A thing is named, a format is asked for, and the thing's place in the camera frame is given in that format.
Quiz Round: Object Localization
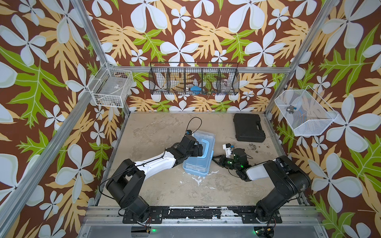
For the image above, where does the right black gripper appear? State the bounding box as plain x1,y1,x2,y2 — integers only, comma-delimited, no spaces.
210,155,240,172

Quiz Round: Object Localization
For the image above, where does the blue clear plastic toolbox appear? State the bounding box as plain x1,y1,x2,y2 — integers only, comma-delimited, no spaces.
183,131,215,177

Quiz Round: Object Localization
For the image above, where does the black plastic tool case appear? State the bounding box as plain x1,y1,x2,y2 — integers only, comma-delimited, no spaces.
233,114,266,143

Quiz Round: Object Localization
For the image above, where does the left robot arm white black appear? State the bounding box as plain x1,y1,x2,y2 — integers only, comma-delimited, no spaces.
105,134,203,223

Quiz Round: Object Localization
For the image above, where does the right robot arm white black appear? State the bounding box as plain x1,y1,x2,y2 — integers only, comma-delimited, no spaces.
212,147,312,223

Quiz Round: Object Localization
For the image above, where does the blue item in black basket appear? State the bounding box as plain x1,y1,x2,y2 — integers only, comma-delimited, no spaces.
190,86,202,95

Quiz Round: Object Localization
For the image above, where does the small metal item in basket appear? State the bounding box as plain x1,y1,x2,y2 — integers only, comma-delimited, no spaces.
286,105,296,114

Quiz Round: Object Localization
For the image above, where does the white mesh basket right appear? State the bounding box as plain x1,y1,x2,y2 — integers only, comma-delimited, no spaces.
275,86,339,137

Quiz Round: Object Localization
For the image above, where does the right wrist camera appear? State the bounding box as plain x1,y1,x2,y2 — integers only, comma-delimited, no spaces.
223,143,234,158

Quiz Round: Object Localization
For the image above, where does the black wire mesh basket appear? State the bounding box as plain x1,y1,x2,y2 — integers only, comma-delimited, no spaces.
148,62,240,96

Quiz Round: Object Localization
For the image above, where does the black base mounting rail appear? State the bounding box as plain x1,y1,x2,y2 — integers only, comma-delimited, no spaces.
122,206,283,224

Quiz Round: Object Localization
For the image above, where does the white wire basket left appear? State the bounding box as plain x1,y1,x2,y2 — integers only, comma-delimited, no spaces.
88,66,134,108

